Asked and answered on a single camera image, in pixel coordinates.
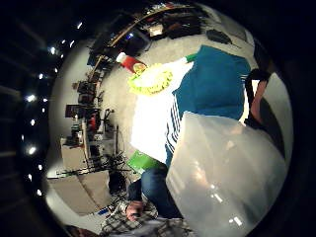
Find translucent plastic storage container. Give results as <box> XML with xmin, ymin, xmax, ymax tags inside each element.
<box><xmin>165</xmin><ymin>111</ymin><xmax>289</xmax><ymax>237</ymax></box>

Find teal towel with white stripes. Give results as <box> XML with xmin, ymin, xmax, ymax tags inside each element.
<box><xmin>163</xmin><ymin>44</ymin><xmax>253</xmax><ymax>170</ymax></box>

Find black flat bag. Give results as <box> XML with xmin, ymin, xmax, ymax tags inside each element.
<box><xmin>205</xmin><ymin>29</ymin><xmax>233</xmax><ymax>45</ymax></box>

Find yellow-green ruffled bowl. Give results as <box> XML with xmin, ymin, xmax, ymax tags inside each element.
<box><xmin>126</xmin><ymin>62</ymin><xmax>174</xmax><ymax>98</ymax></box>

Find long wooden shelf with items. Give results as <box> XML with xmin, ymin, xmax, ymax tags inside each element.
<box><xmin>88</xmin><ymin>2</ymin><xmax>211</xmax><ymax>60</ymax></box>

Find green flat packet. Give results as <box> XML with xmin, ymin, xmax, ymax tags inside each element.
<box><xmin>126</xmin><ymin>149</ymin><xmax>163</xmax><ymax>175</ymax></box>

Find red snack tube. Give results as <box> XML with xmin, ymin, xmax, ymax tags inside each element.
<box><xmin>116</xmin><ymin>51</ymin><xmax>148</xmax><ymax>75</ymax></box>

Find the person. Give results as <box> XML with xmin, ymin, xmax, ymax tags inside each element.
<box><xmin>99</xmin><ymin>165</ymin><xmax>191</xmax><ymax>237</ymax></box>

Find black bin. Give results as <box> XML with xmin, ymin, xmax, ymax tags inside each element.
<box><xmin>108</xmin><ymin>171</ymin><xmax>127</xmax><ymax>196</ymax></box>

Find cluttered workbench with equipment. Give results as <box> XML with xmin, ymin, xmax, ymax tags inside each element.
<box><xmin>59</xmin><ymin>74</ymin><xmax>127</xmax><ymax>177</ymax></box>

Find brown cardboard box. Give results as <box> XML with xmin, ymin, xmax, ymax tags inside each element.
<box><xmin>47</xmin><ymin>170</ymin><xmax>114</xmax><ymax>216</ymax></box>

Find row of ceiling lights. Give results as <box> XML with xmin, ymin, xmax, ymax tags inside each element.
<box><xmin>20</xmin><ymin>20</ymin><xmax>84</xmax><ymax>198</ymax></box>

